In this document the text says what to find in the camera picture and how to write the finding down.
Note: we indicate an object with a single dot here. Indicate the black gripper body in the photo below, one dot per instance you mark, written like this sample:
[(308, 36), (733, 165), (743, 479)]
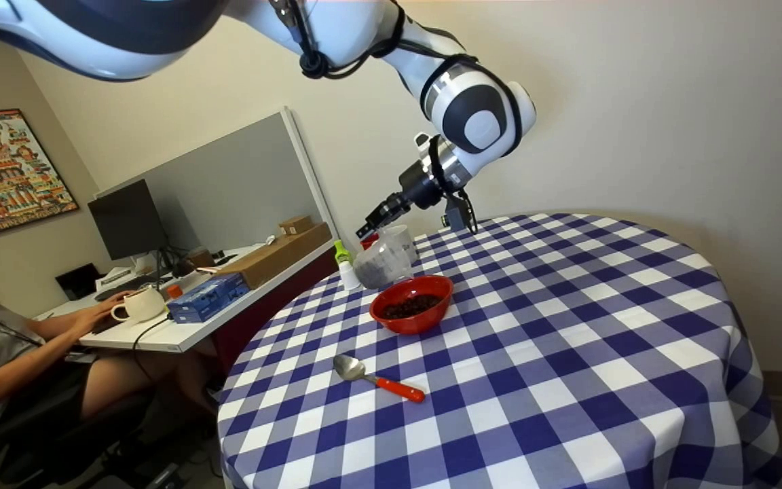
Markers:
[(427, 183)]

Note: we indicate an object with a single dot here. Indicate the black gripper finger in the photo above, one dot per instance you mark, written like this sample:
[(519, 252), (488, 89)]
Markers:
[(376, 222)]

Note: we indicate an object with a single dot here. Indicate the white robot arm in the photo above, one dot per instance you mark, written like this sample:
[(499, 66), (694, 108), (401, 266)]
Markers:
[(475, 116)]

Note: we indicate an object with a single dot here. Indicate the red bowl with coffee beans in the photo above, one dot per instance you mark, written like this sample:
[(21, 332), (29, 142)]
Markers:
[(413, 305)]

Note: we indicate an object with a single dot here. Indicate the red mug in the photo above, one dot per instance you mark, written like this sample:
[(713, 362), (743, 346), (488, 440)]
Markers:
[(370, 241)]

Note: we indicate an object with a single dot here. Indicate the green bottle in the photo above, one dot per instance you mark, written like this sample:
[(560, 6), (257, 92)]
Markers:
[(345, 267)]

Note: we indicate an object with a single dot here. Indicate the long cardboard box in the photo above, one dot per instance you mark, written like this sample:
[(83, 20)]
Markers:
[(273, 260)]

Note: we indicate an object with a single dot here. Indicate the white desk partition panel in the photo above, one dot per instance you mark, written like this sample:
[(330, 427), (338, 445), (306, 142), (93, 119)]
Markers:
[(238, 190)]

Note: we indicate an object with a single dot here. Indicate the blue white checkered tablecloth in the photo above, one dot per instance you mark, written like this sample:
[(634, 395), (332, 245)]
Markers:
[(577, 355)]

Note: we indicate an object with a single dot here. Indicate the blue box on desk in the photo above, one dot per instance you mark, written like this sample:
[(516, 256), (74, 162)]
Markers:
[(204, 301)]

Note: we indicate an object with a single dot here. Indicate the white desk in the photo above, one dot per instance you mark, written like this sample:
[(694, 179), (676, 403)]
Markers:
[(163, 335)]

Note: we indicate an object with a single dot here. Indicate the black computer monitor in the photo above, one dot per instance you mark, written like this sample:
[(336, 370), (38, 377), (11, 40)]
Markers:
[(128, 222)]

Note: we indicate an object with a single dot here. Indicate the seated person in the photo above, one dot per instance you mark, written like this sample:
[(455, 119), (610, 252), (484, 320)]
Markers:
[(45, 370)]

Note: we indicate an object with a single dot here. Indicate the black office chair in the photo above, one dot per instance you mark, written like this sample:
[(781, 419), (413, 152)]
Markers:
[(38, 454)]

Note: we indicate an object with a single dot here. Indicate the spoon with red handle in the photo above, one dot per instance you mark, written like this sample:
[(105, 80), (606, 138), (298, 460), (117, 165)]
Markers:
[(353, 370)]

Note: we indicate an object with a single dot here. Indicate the colourful framed wall picture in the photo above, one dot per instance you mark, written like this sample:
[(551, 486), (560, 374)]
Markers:
[(30, 186)]

